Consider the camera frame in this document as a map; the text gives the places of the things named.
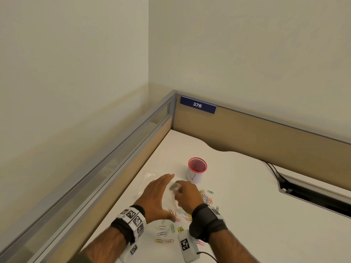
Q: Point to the person's right hand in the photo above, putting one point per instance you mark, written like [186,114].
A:
[192,197]

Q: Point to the person's left hand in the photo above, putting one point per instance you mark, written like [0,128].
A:
[153,197]

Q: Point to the pile of colourful paper clips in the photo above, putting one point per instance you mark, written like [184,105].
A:
[203,195]

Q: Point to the white paper cup red rim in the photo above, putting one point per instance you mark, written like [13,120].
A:
[196,172]

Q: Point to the person's right forearm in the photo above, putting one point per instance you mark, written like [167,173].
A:
[230,246]

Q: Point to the person's left forearm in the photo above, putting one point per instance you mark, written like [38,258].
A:
[107,243]

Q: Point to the black wristband with marker tags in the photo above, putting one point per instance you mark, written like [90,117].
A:
[131,219]

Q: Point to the glass topped desk partition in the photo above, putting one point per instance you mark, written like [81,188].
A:
[137,164]

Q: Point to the white marker cube on wrist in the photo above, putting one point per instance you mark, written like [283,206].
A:
[129,254]

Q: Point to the beige desk partition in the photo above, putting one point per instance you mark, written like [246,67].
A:
[246,131]

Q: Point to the blue number sign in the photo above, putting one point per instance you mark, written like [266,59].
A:
[197,105]

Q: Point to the olive green shirt sleeve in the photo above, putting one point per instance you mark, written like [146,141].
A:
[81,258]

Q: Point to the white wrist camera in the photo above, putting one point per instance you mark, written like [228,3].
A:
[187,246]

